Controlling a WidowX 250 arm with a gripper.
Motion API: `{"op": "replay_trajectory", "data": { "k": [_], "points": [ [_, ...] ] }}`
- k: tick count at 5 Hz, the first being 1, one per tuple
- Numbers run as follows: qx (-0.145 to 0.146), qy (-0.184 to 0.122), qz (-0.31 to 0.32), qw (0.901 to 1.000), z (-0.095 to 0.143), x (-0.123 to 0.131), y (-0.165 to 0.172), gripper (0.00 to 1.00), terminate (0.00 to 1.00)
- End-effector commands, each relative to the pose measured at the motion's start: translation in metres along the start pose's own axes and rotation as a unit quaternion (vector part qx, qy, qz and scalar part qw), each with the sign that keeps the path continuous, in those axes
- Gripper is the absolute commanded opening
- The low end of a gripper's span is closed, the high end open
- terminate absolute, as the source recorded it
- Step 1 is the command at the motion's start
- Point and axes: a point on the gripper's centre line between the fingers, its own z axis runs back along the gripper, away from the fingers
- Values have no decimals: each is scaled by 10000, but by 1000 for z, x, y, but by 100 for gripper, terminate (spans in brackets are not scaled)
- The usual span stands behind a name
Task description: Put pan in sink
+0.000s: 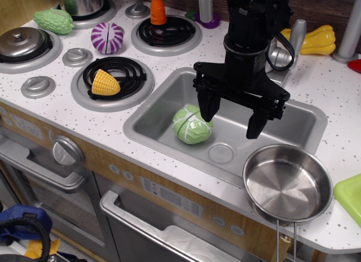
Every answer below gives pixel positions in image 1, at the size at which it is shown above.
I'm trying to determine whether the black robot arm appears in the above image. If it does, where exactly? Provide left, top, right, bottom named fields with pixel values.
left=193, top=0, right=294, bottom=139

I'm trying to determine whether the stainless steel pot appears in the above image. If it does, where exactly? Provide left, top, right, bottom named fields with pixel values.
left=60, top=0, right=104, bottom=17

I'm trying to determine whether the toy dishwasher door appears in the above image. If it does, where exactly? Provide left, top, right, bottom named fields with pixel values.
left=95, top=175, right=266, bottom=261

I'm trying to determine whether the purple white toy onion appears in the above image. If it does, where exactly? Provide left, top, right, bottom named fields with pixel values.
left=91, top=23, right=124, bottom=54

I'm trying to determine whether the grey stove knob front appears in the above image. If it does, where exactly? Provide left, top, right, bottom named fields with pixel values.
left=21, top=76, right=56, bottom=99

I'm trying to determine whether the blue clamp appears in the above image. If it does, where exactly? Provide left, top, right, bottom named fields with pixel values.
left=1, top=204, right=52, bottom=241

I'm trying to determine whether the purple toy eggplant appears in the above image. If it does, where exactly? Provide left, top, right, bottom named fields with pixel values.
left=185, top=10, right=221, bottom=29

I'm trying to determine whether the black burner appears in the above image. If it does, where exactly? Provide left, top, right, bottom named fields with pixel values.
left=71, top=56, right=155, bottom=112
left=131, top=15, right=202, bottom=57

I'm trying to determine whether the toy oven door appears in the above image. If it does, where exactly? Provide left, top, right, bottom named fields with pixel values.
left=1, top=127, right=120, bottom=261

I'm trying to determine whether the yellow toy squash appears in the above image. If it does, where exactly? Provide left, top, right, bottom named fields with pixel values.
left=297, top=25, right=336, bottom=55

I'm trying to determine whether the silver toy faucet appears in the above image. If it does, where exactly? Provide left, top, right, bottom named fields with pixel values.
left=198, top=0, right=213, bottom=23

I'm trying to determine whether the grey stove knob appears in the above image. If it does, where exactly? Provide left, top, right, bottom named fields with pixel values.
left=62, top=47, right=93, bottom=68
left=125, top=1, right=150, bottom=19
left=21, top=76, right=56, bottom=99

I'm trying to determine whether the green toy cabbage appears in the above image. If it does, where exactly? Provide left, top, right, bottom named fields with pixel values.
left=172, top=105, right=214, bottom=145

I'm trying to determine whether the front left burner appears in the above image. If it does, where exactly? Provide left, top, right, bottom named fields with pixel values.
left=1, top=27, right=62, bottom=74

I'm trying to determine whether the back left burner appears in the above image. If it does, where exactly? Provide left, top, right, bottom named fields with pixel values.
left=53, top=0, right=117, bottom=30

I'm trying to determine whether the red toy item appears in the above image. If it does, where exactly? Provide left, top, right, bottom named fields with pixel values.
left=347, top=59, right=361, bottom=73

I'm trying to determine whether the green plastic tray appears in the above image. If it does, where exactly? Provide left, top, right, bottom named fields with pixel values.
left=333, top=174, right=360, bottom=226

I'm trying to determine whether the grey vertical post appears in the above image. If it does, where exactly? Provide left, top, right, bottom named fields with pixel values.
left=332, top=0, right=360, bottom=64

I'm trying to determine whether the green toy bitter gourd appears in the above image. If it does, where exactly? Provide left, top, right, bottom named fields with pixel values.
left=33, top=9, right=75, bottom=35

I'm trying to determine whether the silver oven dial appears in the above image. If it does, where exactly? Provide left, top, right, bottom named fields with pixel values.
left=51, top=135, right=85, bottom=166

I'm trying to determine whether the grey toy sink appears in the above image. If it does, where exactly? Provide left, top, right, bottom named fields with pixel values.
left=124, top=67, right=328, bottom=187

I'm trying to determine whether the stainless steel pan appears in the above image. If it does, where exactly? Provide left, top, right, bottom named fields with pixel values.
left=242, top=143, right=334, bottom=262

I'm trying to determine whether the grey stove knob middle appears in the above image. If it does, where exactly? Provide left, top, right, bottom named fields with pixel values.
left=62, top=47, right=93, bottom=68

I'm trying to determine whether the back right black burner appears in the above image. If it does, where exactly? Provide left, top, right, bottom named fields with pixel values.
left=131, top=15, right=202, bottom=57

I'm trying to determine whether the orange toy carrot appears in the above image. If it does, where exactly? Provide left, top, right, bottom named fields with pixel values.
left=150, top=0, right=167, bottom=25

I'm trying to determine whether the grey stove knob back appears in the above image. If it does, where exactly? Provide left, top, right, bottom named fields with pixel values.
left=125, top=1, right=150, bottom=19

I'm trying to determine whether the silver pot lid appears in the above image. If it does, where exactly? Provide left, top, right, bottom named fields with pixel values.
left=1, top=27, right=52, bottom=62

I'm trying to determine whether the black cable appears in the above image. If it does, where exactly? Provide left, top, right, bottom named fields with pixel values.
left=0, top=216, right=51, bottom=262

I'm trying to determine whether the yellow toy corn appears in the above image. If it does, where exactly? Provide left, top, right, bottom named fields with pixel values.
left=91, top=69, right=121, bottom=96

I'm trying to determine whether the front right black burner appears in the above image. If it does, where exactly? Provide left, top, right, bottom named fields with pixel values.
left=71, top=56, right=155, bottom=112

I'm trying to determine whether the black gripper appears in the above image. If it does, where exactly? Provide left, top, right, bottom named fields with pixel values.
left=193, top=41, right=290, bottom=139

